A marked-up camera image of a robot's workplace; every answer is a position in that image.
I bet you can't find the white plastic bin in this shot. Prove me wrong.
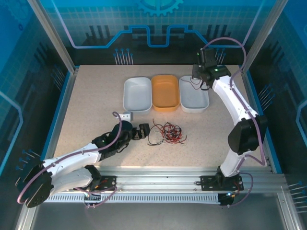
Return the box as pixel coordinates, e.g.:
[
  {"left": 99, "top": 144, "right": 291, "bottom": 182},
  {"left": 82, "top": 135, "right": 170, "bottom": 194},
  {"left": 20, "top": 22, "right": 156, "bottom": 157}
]
[
  {"left": 123, "top": 76, "right": 153, "bottom": 115},
  {"left": 179, "top": 75, "right": 210, "bottom": 114}
]

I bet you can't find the orange plastic bin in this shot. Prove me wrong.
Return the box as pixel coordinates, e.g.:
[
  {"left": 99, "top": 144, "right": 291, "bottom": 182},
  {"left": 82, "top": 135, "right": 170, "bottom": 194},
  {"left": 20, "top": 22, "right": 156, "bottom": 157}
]
[{"left": 151, "top": 74, "right": 180, "bottom": 112}]

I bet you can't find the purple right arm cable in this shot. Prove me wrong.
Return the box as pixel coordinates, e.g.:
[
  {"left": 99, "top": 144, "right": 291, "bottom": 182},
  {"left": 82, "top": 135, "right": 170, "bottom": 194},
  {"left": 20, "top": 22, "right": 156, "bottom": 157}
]
[{"left": 200, "top": 37, "right": 267, "bottom": 208}]

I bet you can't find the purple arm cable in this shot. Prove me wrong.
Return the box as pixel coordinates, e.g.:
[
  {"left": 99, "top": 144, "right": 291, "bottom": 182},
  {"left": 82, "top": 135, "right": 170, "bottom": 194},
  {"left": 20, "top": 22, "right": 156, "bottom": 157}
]
[
  {"left": 17, "top": 111, "right": 118, "bottom": 209},
  {"left": 200, "top": 37, "right": 267, "bottom": 208}
]

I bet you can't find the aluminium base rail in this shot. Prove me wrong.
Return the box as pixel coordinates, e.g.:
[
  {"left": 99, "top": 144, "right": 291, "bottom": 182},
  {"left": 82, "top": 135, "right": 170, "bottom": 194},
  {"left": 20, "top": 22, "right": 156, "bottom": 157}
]
[{"left": 43, "top": 165, "right": 288, "bottom": 195}]

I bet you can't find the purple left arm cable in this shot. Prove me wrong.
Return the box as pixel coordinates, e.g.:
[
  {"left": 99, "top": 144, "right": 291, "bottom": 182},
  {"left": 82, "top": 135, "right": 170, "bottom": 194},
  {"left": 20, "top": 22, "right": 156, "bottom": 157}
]
[{"left": 17, "top": 111, "right": 118, "bottom": 209}]

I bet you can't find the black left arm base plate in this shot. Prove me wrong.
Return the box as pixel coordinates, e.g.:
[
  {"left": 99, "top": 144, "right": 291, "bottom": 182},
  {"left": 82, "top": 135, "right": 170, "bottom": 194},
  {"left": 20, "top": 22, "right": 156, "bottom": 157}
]
[{"left": 91, "top": 175, "right": 118, "bottom": 192}]

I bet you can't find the aluminium frame post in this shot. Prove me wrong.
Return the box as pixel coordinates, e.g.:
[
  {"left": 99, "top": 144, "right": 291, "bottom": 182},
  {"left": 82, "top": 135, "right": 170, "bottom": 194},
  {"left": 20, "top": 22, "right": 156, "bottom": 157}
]
[
  {"left": 241, "top": 0, "right": 288, "bottom": 75},
  {"left": 26, "top": 0, "right": 80, "bottom": 72}
]

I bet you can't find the white slotted cable duct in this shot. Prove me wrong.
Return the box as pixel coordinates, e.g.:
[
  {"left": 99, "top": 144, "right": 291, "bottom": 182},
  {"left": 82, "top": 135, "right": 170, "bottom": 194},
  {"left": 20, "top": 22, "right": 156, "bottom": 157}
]
[{"left": 45, "top": 193, "right": 221, "bottom": 205}]

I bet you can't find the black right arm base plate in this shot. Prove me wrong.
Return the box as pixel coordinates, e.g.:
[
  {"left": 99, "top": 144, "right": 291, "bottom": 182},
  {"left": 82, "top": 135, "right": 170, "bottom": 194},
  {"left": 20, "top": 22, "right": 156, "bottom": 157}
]
[{"left": 200, "top": 175, "right": 244, "bottom": 192}]

